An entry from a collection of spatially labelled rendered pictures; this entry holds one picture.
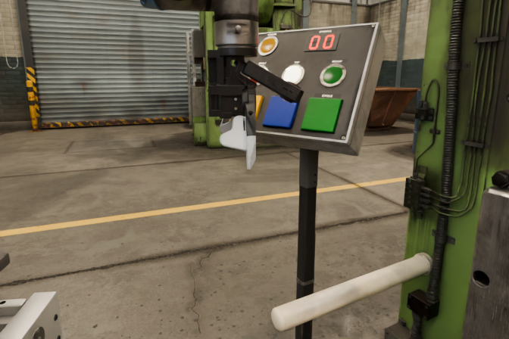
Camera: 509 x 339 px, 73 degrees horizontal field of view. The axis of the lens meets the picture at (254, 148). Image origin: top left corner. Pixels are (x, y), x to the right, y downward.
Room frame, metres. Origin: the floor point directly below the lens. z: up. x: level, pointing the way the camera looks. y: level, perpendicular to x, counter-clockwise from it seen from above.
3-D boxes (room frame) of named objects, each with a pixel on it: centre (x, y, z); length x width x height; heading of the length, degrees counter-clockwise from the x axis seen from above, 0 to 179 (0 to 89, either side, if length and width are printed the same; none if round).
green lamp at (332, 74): (0.76, -0.17, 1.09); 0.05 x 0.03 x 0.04; 28
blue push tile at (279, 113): (0.78, -0.06, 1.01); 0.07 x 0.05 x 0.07; 53
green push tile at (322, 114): (0.72, -0.14, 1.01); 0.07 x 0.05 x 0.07; 53
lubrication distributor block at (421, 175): (0.81, -0.41, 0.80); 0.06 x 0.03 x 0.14; 28
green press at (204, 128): (5.76, -0.04, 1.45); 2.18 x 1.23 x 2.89; 111
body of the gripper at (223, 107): (0.62, 0.04, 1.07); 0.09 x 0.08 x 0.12; 96
